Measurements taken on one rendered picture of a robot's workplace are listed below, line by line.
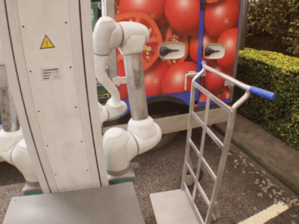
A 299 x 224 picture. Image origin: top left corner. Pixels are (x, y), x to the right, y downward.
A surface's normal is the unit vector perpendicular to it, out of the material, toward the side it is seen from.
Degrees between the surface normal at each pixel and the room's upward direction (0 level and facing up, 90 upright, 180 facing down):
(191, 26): 90
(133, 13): 90
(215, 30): 90
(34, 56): 90
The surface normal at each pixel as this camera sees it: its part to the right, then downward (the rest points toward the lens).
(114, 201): 0.00, -0.91
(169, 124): 0.34, 0.39
